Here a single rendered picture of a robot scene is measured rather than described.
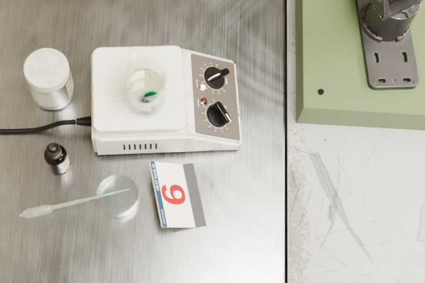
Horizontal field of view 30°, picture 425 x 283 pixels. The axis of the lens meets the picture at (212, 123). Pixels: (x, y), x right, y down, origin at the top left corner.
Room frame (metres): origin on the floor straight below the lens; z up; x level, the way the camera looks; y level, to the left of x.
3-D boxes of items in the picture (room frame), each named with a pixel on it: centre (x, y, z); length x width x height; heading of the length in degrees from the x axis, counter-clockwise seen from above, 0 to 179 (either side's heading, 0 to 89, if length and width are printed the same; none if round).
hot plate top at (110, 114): (0.41, 0.10, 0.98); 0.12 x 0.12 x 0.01; 14
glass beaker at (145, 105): (0.39, 0.09, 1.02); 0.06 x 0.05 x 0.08; 36
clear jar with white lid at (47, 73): (0.41, 0.23, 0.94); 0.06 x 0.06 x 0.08
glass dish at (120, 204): (0.28, 0.11, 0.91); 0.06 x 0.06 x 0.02
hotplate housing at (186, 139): (0.41, 0.08, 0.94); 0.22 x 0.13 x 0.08; 104
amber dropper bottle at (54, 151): (0.31, 0.19, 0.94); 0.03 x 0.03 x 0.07
